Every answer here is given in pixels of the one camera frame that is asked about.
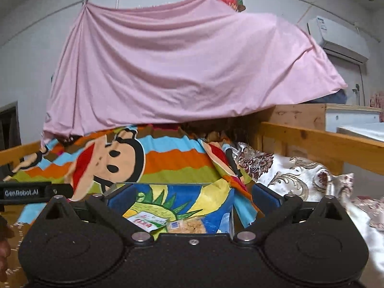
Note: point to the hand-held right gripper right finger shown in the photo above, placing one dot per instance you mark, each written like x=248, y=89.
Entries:
x=264, y=199

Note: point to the white cabinet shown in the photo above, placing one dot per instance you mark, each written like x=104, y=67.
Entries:
x=351, y=118

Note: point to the white board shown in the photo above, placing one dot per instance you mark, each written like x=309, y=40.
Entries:
x=363, y=132

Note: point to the white snack packet red label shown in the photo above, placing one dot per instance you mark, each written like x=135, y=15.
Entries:
x=145, y=219

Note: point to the red floral cloth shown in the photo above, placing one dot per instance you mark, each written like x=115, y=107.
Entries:
x=232, y=2

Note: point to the wooden cabinet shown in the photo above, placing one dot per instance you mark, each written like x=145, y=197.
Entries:
x=294, y=115

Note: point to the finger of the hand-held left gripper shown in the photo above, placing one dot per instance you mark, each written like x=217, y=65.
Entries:
x=61, y=191

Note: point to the clear cracker packet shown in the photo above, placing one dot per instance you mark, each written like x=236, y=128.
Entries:
x=187, y=225

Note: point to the white air conditioner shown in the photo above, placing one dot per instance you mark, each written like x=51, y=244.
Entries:
x=339, y=37

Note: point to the dark door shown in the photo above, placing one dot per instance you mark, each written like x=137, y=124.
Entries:
x=9, y=126

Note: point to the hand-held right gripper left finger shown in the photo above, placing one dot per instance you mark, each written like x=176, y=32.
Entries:
x=120, y=201

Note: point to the pink bed sheet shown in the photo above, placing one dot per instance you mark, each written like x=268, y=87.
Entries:
x=180, y=66

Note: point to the shower head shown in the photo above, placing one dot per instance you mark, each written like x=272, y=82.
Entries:
x=357, y=90

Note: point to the cartoon monkey striped blanket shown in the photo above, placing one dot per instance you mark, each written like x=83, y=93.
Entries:
x=168, y=159

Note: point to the dark blue cloth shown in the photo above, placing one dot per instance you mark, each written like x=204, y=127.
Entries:
x=333, y=97

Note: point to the person's left hand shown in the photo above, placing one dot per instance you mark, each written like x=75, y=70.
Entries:
x=3, y=246

